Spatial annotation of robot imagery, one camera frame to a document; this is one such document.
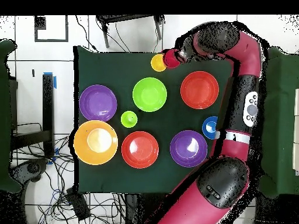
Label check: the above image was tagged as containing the green plastic bowl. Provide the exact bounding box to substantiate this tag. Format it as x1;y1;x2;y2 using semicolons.
132;77;168;113

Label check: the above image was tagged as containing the yellow plastic cup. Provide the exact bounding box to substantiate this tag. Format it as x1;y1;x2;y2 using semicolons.
150;54;167;72

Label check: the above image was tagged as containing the red plastic cup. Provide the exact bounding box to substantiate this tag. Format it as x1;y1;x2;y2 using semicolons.
162;48;182;69

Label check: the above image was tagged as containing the green plastic cup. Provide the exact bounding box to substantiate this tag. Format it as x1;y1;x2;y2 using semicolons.
120;110;138;128

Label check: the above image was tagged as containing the orange-red plastic bowl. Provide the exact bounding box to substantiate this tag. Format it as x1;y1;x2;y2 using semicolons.
180;71;220;110
121;131;160;169

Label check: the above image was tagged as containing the purple plastic bowl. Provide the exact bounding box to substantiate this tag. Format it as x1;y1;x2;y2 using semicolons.
169;129;208;168
78;84;118;123

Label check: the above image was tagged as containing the large orange plastic bowl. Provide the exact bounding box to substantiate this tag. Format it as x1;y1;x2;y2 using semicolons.
73;120;119;166

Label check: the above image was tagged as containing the small blue plastic bowl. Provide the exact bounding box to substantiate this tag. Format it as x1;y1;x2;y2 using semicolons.
201;115;219;140

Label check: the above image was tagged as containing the dark green tablecloth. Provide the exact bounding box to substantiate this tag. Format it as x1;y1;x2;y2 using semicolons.
73;45;234;194

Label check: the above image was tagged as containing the blue tape strip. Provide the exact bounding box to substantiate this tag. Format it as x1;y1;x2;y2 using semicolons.
43;71;57;89

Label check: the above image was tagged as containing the black power adapter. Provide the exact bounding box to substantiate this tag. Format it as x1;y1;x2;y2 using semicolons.
65;187;91;221

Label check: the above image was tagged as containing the neighbouring green table cloth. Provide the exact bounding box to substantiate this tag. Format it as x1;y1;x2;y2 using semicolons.
0;38;22;193
258;46;299;199

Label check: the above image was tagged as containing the white box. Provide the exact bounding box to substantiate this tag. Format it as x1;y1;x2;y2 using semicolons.
293;87;299;176

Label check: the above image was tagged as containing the black floor cable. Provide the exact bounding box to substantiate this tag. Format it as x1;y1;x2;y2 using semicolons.
75;15;98;51

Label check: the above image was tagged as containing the black camera stand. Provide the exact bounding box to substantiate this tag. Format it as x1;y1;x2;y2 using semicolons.
96;15;165;48

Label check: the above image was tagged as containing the black metal frame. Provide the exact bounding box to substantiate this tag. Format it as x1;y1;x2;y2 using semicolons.
10;73;55;157

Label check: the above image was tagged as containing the tangle of floor cables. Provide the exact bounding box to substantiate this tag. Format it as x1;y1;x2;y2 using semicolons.
11;122;127;224

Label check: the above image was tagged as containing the black square floor frame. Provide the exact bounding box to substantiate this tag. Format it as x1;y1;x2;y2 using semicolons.
34;15;69;43

